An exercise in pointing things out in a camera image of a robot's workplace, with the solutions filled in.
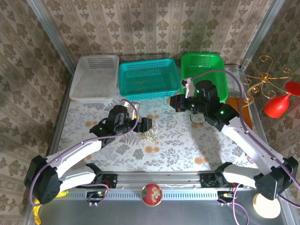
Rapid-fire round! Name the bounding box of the yellow green thin wire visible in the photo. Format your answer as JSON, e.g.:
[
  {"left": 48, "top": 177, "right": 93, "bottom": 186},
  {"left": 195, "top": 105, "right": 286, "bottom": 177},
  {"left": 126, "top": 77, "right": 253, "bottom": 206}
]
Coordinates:
[{"left": 140, "top": 130, "right": 158, "bottom": 143}]

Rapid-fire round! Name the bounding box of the blue thin wire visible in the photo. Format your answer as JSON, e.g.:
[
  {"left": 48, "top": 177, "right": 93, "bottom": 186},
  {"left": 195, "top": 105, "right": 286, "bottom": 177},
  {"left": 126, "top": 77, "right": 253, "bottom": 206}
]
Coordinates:
[{"left": 161, "top": 97, "right": 175, "bottom": 123}]

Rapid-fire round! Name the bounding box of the orange brown board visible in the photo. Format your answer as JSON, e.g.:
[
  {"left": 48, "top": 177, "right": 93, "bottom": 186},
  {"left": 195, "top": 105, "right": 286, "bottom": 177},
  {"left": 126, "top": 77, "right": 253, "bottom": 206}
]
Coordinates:
[{"left": 226, "top": 97, "right": 253, "bottom": 130}]

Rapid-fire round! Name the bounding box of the green plastic basket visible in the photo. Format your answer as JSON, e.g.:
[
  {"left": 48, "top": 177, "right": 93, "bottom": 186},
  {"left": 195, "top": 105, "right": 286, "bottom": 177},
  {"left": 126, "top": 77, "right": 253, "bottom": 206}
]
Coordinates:
[{"left": 180, "top": 52, "right": 230, "bottom": 103}]

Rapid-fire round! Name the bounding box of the white plastic basket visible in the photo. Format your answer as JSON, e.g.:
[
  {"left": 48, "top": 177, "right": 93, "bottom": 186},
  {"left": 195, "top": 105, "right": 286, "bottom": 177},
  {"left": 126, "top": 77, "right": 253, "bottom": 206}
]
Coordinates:
[{"left": 69, "top": 54, "right": 120, "bottom": 102}]

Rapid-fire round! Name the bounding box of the floral patterned tablecloth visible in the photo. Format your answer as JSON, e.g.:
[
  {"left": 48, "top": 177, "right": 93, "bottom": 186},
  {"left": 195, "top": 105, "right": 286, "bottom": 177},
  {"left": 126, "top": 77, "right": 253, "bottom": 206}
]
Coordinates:
[{"left": 56, "top": 64, "right": 260, "bottom": 173}]

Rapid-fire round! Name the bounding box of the teal plastic basket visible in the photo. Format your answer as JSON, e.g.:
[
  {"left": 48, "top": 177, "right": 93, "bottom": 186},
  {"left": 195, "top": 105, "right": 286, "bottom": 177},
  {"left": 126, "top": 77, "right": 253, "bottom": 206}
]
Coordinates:
[{"left": 118, "top": 58, "right": 182, "bottom": 101}]

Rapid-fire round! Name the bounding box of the red plastic goblet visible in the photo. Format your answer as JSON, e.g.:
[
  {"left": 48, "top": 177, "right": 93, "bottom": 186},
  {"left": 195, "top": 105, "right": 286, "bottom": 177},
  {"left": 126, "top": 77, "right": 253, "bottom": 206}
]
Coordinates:
[{"left": 263, "top": 81, "right": 300, "bottom": 119}]

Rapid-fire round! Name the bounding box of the black electronics module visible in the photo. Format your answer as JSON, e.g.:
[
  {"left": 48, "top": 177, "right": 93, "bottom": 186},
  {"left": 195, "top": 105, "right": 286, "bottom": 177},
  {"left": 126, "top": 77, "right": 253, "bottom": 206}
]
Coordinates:
[{"left": 85, "top": 190, "right": 109, "bottom": 207}]

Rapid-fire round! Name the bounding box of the red ball gold pattern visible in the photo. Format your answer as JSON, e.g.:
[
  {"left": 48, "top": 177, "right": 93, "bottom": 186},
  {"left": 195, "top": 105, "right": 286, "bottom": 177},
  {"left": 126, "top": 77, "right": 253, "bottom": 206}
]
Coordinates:
[{"left": 142, "top": 183, "right": 163, "bottom": 207}]

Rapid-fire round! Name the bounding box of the cream round disc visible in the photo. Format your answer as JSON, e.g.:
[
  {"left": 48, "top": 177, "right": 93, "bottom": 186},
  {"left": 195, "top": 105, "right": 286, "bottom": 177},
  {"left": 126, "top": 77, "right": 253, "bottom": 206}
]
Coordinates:
[{"left": 254, "top": 193, "right": 281, "bottom": 218}]

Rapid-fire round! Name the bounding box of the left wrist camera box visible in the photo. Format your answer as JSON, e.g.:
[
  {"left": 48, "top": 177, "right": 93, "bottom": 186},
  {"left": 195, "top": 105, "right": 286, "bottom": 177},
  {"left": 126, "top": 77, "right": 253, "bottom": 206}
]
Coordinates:
[{"left": 121, "top": 100, "right": 141, "bottom": 118}]

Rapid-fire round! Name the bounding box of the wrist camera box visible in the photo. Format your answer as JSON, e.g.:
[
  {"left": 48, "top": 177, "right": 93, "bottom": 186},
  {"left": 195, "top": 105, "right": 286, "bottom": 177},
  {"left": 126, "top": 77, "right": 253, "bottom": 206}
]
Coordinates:
[
  {"left": 181, "top": 78, "right": 195, "bottom": 98},
  {"left": 121, "top": 100, "right": 141, "bottom": 118}
]

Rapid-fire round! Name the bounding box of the thin black cable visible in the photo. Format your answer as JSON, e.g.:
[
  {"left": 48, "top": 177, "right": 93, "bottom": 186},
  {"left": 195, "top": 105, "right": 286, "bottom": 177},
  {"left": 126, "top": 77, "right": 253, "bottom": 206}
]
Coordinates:
[{"left": 189, "top": 112, "right": 207, "bottom": 125}]

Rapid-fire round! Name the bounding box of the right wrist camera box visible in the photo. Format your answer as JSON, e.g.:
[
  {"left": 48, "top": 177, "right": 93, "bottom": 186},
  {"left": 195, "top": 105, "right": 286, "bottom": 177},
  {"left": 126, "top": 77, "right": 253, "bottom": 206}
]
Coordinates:
[{"left": 181, "top": 78, "right": 195, "bottom": 98}]

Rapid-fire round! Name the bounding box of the gold wire ornament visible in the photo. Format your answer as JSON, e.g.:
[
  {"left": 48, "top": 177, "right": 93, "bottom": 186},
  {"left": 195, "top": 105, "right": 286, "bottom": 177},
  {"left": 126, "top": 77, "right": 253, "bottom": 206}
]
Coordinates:
[{"left": 239, "top": 55, "right": 295, "bottom": 115}]

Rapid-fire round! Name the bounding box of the aluminium mounting rail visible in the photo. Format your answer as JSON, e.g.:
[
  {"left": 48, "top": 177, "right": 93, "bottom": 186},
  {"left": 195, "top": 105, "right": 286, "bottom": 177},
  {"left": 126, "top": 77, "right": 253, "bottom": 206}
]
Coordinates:
[{"left": 82, "top": 172, "right": 244, "bottom": 189}]

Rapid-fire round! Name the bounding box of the grey slotted cable duct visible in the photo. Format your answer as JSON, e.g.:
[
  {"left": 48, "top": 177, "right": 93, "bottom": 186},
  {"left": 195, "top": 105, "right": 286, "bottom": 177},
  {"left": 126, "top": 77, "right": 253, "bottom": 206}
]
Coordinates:
[{"left": 57, "top": 189, "right": 235, "bottom": 200}]

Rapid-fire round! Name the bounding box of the aluminium frame post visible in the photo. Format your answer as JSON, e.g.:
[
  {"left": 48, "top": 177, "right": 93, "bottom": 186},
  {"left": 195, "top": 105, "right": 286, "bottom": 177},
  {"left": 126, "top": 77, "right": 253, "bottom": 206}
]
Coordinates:
[
  {"left": 243, "top": 0, "right": 286, "bottom": 64},
  {"left": 25, "top": 0, "right": 77, "bottom": 75}
]

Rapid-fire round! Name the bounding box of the yellow twisted cable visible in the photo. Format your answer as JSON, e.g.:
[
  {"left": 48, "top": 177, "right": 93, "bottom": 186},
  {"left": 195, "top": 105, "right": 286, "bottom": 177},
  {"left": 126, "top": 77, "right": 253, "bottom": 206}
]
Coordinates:
[{"left": 32, "top": 191, "right": 69, "bottom": 225}]

